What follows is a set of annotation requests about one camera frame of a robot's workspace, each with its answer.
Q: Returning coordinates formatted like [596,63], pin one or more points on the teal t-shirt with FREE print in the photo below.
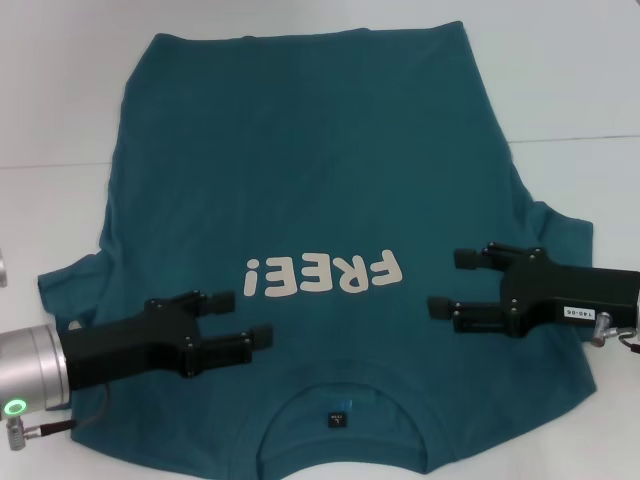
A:
[300,175]

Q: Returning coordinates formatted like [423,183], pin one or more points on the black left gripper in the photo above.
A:
[125,340]

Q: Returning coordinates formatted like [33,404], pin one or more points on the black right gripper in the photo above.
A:
[575,295]

